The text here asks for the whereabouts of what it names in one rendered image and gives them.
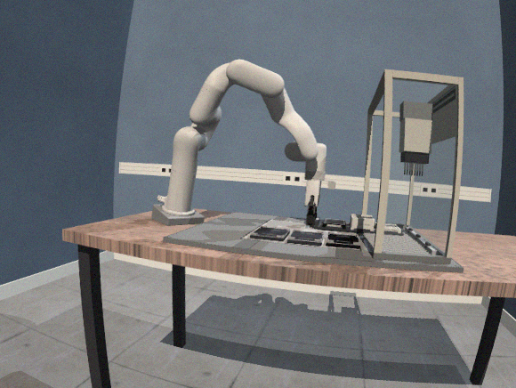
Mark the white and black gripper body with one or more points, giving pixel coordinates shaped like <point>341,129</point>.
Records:
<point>313,188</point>

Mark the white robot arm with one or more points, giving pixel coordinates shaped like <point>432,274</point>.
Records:
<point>203,114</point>

